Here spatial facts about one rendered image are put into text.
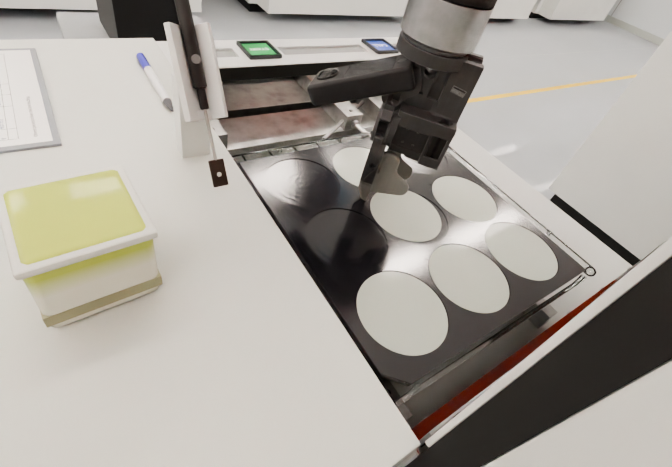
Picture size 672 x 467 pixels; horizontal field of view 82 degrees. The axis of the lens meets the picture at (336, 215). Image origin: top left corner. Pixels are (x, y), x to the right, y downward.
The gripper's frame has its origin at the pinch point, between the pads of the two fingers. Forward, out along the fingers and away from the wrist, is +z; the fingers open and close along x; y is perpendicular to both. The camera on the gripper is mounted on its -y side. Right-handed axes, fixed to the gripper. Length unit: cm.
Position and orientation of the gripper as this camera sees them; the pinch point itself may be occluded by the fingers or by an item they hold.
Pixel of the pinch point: (361, 189)
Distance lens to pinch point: 51.7
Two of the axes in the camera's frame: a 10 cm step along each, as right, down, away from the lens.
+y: 9.4, 3.3, -0.5
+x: 2.6, -6.3, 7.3
